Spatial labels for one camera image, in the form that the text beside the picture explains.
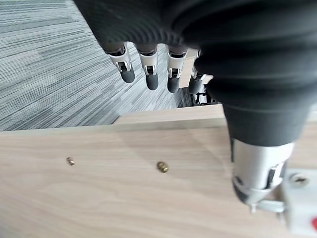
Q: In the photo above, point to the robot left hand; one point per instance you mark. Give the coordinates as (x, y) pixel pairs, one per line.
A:
(237, 49)

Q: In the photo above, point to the white metal cabinet hinge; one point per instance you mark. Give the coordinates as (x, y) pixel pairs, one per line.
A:
(299, 205)

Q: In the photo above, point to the light wood office cabinet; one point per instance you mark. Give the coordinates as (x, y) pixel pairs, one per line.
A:
(123, 198)

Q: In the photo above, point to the light wood drawer unit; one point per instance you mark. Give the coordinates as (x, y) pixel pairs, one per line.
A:
(187, 67)

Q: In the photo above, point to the large brass threaded insert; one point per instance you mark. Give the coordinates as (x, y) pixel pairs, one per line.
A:
(163, 166)

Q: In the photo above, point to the silver hinge screw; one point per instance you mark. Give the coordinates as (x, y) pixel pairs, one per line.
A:
(300, 180)

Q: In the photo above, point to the small brass threaded insert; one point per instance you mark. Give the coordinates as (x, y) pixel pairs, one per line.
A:
(71, 161)

